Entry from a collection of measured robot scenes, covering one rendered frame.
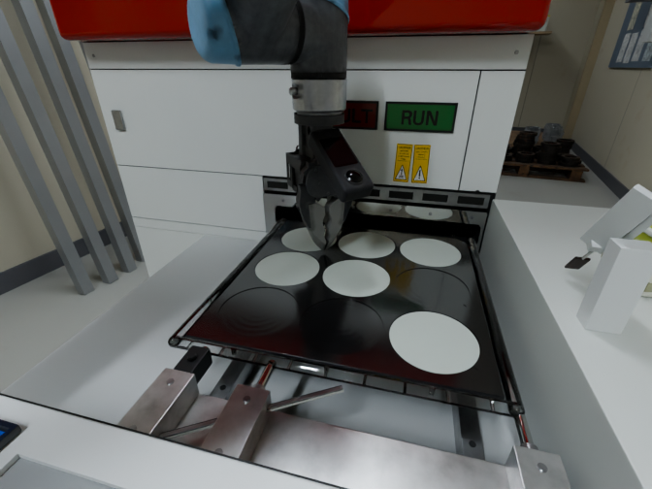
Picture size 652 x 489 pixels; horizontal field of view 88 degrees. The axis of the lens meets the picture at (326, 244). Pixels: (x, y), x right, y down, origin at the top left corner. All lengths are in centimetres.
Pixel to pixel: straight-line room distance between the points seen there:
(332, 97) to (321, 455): 40
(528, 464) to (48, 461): 33
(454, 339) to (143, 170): 74
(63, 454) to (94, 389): 25
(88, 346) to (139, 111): 48
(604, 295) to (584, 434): 11
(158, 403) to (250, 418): 9
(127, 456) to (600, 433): 32
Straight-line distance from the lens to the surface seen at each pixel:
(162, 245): 96
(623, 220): 37
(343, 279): 50
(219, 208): 81
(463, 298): 50
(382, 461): 35
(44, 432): 32
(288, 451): 35
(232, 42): 42
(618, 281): 37
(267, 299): 47
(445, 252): 61
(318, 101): 48
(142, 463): 27
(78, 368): 59
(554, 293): 44
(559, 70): 798
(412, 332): 43
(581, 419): 35
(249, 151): 73
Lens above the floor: 118
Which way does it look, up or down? 28 degrees down
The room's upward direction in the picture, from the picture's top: straight up
